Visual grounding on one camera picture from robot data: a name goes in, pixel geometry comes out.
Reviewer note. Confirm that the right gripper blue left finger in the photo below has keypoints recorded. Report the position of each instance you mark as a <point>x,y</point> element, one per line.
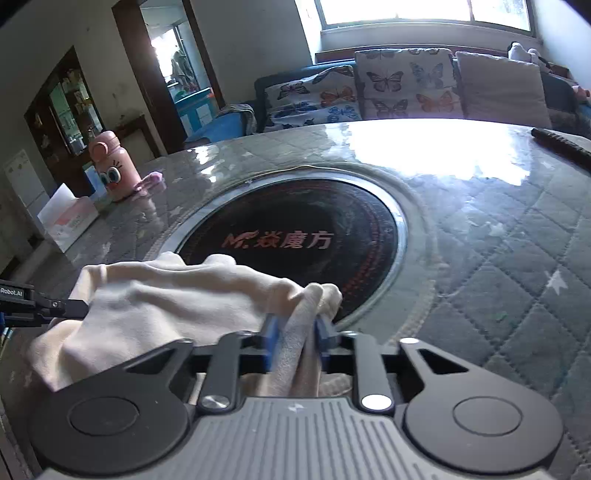
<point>237,354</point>

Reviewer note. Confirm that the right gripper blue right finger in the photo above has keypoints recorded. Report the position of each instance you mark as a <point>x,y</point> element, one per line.
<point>359,356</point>

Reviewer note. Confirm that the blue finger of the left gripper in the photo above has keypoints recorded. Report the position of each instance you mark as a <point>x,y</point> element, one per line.
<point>23,306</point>

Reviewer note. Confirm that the cream white garment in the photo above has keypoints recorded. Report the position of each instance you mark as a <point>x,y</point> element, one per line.
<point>135,307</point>

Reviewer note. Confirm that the white tissue box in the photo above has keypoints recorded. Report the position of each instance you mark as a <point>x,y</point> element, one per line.
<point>66,217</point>

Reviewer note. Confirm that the white refrigerator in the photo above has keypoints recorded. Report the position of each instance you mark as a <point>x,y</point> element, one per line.
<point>26,184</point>

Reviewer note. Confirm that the black induction cooktop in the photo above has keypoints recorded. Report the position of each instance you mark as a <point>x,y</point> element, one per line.
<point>322,225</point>

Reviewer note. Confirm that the pink cartoon water bottle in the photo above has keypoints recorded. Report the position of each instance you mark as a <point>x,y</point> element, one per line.
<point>114,166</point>

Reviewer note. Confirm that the dark wooden cabinet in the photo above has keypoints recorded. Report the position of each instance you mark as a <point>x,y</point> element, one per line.
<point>63,119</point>

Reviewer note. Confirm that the grey quilted table cover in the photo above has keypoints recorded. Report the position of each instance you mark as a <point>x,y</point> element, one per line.
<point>485,333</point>

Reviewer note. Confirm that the blue folded blanket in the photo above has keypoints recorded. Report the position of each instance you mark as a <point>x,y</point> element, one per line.
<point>224,127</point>

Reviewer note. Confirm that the blue cabinet in doorway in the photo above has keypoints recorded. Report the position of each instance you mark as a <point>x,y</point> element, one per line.
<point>196,110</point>

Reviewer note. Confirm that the black remote control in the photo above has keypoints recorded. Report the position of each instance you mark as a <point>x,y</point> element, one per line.
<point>562,146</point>

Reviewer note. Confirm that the butterfly cushion near window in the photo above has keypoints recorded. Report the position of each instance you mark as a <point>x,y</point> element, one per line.
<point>408,83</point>

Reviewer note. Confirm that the plain grey cushion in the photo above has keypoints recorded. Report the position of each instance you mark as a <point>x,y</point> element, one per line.
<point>497,89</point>

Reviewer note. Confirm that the white plush toy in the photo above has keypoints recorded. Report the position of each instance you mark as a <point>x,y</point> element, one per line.
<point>517,52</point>

